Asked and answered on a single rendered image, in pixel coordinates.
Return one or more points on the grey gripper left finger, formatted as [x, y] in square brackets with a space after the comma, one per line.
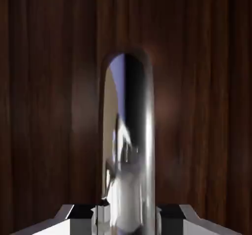
[78, 219]

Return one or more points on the dark wood drawer front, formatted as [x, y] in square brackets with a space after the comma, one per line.
[49, 81]

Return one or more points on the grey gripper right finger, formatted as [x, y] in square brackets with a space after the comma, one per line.
[175, 219]

